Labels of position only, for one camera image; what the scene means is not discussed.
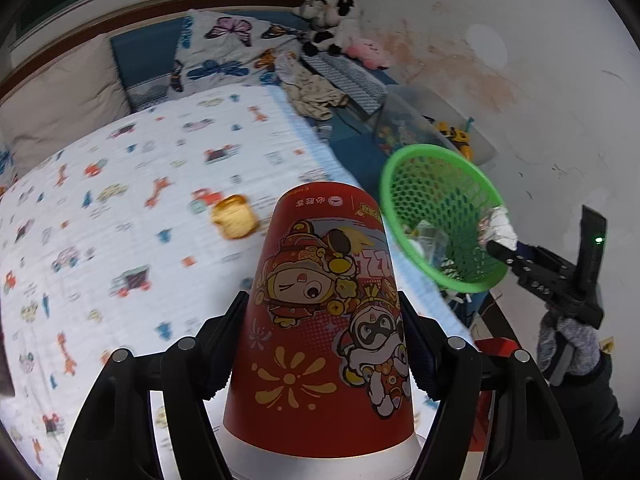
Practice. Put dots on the small yellow plastic cup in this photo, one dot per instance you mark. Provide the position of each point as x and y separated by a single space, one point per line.
232 217

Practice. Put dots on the yellow toy truck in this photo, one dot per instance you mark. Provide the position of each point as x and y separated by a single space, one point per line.
455 137

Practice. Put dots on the red cartoon paper cup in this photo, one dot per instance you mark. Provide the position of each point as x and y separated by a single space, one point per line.
310 360

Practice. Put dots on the clear plastic storage bin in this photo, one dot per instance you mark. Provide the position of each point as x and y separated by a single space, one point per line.
410 110

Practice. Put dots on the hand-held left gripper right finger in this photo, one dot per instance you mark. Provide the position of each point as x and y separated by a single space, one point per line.
420 355

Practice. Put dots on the green plastic mesh basket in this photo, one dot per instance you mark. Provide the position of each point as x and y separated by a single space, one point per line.
395 180

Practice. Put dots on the red box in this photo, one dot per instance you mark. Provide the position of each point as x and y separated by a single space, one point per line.
495 346

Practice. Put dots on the wooden headboard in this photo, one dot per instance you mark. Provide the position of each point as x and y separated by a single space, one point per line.
100 25

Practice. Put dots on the pink plush toy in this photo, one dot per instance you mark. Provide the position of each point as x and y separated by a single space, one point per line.
370 52

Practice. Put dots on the black and white cow plush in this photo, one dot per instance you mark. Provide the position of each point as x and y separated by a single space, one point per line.
325 20

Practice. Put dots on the butterfly print pillow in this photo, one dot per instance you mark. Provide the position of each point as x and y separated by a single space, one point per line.
225 50

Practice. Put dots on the blue bed sheet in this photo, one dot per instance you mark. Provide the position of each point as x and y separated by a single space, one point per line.
360 155

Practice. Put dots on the beige crumpled clothing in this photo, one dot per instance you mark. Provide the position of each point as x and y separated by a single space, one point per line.
310 90

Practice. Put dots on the blue cushion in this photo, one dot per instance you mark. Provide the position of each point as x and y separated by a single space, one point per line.
145 70

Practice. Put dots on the clear plastic bag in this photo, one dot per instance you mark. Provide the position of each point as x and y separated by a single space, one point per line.
430 240

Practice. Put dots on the beige pillow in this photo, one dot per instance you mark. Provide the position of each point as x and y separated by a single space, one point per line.
65 100

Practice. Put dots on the white tissue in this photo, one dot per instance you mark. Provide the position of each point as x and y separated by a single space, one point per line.
500 227

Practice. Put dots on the white printed blanket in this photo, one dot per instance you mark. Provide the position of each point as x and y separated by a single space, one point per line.
125 210

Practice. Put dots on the grey striped cloth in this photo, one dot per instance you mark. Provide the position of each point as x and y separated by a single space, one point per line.
355 80

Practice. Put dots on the person's right forearm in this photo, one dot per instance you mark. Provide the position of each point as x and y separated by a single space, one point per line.
600 410

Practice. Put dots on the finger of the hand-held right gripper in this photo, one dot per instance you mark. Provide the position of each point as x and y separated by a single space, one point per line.
542 260
510 259

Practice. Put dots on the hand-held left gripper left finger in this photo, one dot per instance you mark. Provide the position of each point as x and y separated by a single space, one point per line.
227 340

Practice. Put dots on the person's right hand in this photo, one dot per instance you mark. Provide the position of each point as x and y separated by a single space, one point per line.
580 345

